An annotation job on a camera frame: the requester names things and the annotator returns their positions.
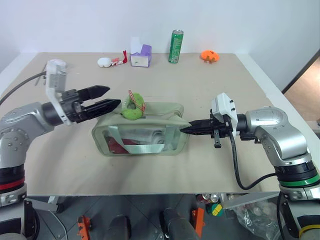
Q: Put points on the dark rounded shape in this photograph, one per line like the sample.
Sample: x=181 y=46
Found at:
x=176 y=225

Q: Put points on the red drink cans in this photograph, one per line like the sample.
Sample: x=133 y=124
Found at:
x=208 y=198

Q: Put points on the clear plastic bag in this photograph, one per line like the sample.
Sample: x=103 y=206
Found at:
x=257 y=217

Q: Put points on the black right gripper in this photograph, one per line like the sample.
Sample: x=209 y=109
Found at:
x=220 y=126

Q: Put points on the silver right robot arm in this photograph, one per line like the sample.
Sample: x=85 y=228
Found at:
x=282 y=140

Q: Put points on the purple and white carton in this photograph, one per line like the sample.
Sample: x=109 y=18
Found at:
x=141 y=56

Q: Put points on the green drink can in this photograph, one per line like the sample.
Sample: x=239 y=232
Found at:
x=176 y=47

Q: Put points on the orange plush pumpkin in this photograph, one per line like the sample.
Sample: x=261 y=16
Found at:
x=209 y=56

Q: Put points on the green and yellow toy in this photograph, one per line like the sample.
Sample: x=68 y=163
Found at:
x=215 y=210

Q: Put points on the orange bracket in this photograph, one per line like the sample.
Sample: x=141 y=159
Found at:
x=83 y=226
x=198 y=221

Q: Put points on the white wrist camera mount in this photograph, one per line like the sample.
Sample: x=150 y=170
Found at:
x=223 y=107
x=55 y=80

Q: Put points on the red and white ribbon toy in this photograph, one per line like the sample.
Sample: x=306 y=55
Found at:
x=120 y=60

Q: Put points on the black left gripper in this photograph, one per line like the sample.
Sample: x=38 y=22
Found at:
x=72 y=107

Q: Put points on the green pouch with clear window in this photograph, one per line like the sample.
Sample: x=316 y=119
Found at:
x=140 y=140

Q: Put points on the white plush toy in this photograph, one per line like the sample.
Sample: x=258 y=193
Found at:
x=104 y=62

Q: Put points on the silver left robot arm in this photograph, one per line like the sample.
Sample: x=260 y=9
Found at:
x=17 y=130

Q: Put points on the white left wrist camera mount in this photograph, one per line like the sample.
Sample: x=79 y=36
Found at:
x=55 y=80

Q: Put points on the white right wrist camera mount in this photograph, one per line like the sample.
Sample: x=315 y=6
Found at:
x=223 y=107

